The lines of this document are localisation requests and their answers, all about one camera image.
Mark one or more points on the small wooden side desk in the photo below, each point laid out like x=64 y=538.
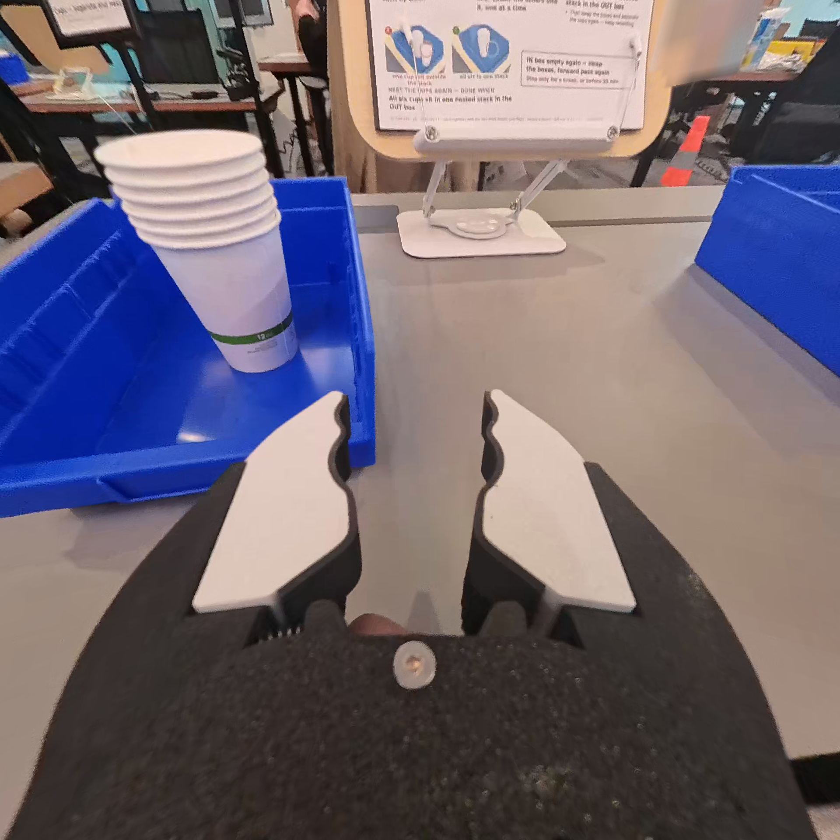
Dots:
x=282 y=65

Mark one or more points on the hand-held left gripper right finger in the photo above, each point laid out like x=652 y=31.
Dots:
x=551 y=525

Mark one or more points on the black white marker sign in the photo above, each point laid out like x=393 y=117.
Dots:
x=92 y=10

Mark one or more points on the large black office chair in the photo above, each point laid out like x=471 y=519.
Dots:
x=787 y=118

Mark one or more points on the beige hanging coat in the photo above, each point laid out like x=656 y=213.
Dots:
x=394 y=174

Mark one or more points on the cluster of white cups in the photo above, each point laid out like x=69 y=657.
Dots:
x=236 y=295

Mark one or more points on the dark wooden desk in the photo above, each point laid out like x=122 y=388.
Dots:
x=164 y=105

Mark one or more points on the grey side table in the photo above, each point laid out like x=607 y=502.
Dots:
x=19 y=184

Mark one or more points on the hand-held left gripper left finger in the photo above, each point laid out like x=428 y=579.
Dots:
x=282 y=525

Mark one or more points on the blue plastic bin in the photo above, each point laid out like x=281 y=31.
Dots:
x=131 y=426
x=768 y=262

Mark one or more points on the printed instruction sheet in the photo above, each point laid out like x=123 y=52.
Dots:
x=564 y=105

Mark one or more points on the orange traffic cone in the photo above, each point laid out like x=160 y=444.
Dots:
x=682 y=157

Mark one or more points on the wooden office desk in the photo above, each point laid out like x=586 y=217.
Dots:
x=754 y=77

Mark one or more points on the instruction sheet on tablet stand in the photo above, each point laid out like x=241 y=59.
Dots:
x=485 y=243

